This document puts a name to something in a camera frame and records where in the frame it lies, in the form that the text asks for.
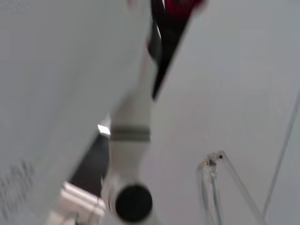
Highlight clear white glasses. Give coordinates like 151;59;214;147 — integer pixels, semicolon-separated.
195;93;300;225

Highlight dark red background object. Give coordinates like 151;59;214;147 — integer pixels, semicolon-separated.
126;0;208;57

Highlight white box-shaped fixture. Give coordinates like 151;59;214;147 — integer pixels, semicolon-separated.
46;181;107;225

